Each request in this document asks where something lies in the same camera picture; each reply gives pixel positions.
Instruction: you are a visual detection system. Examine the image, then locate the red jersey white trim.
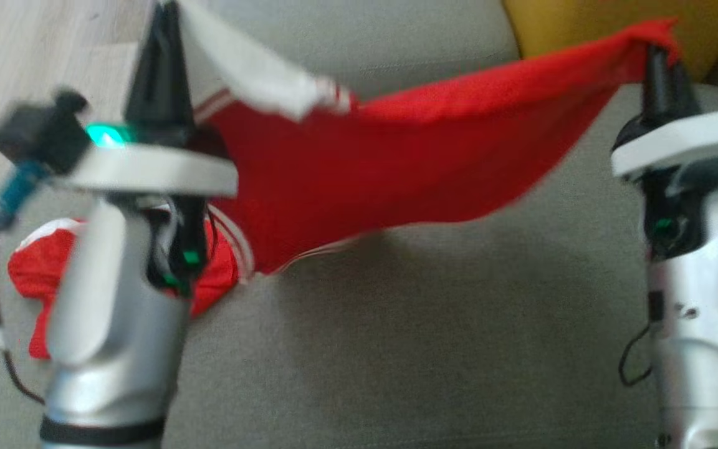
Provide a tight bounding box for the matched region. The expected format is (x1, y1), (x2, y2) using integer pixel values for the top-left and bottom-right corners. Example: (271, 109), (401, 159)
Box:
(178, 0), (682, 286)

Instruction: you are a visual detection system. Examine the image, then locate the large grey ottoman cushion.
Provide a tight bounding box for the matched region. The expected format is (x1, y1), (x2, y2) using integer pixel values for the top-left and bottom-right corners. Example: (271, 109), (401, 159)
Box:
(0, 62), (718, 449)

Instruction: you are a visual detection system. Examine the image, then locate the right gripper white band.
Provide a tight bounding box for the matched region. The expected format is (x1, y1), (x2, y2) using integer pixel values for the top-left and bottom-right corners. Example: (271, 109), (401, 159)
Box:
(610, 44), (718, 183)

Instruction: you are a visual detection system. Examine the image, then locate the grey sofa seat cushion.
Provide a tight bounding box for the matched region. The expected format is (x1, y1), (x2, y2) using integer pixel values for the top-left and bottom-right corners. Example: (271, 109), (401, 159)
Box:
(206, 0), (522, 102)

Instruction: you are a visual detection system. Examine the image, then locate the left black cable teal plug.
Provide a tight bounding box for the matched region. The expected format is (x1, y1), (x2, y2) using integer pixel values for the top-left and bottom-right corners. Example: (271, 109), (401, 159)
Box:
(0, 160), (49, 407)

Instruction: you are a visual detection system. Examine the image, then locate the red basketball shorts number 23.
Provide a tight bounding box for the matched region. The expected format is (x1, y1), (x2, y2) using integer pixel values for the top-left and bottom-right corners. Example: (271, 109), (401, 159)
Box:
(8, 215), (239, 361)

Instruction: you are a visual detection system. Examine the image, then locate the yellow sofa backrest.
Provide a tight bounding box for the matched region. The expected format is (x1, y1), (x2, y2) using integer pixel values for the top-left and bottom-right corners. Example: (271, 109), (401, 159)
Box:
(502, 0), (718, 82)

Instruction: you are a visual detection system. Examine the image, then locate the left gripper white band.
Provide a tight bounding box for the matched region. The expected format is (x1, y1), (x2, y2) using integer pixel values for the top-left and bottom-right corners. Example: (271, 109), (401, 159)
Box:
(52, 0), (239, 199)

